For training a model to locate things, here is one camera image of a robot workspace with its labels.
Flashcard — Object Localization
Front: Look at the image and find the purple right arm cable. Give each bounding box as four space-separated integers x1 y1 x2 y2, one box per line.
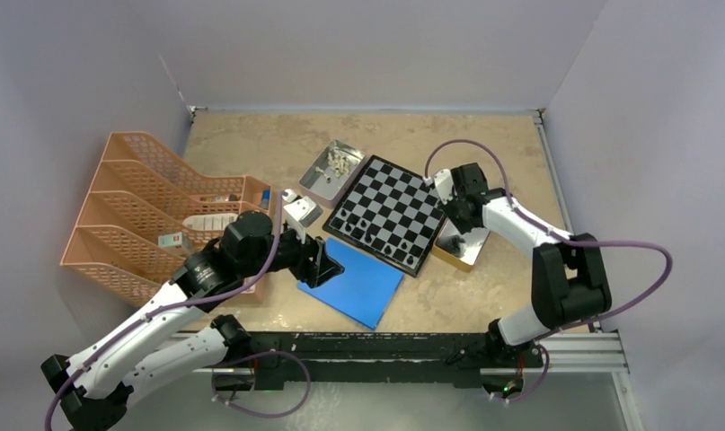
423 138 675 343

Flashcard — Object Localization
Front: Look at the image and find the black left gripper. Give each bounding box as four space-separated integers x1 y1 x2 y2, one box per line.
240 220 343 286

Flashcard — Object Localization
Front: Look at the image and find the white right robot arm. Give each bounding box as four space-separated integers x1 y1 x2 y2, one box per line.
433 163 612 365

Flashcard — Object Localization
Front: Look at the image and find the black white chessboard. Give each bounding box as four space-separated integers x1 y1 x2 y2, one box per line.
323 155 446 277

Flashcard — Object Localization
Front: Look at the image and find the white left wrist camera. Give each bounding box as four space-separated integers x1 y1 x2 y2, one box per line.
281 189 323 243

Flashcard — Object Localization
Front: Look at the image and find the peach mesh file rack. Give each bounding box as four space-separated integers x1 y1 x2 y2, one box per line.
59 131 247 308

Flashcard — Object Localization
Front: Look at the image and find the peach desk organizer tray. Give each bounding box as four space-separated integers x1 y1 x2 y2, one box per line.
183 175 274 305

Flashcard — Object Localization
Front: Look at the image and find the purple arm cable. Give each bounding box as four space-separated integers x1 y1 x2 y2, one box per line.
423 138 675 343
43 193 284 431

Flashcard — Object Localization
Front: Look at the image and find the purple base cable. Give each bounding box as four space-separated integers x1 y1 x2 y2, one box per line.
209 349 314 418

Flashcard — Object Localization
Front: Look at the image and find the blue mat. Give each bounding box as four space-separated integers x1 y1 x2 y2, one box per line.
297 239 404 330

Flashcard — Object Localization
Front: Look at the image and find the white chess pieces pile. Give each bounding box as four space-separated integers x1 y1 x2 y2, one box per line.
314 149 357 183

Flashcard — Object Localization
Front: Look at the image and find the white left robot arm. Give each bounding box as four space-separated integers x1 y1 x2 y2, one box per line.
40 211 344 430

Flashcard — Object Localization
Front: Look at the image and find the pink tin with white pieces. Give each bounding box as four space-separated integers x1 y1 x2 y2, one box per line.
298 139 367 208

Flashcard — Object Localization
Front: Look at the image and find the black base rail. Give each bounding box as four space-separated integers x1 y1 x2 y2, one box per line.
222 331 544 391

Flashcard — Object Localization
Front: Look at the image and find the yellow tin with black pieces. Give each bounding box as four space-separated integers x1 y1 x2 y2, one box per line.
431 219 491 273

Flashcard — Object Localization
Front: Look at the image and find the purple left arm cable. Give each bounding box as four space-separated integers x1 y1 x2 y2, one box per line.
43 193 284 431

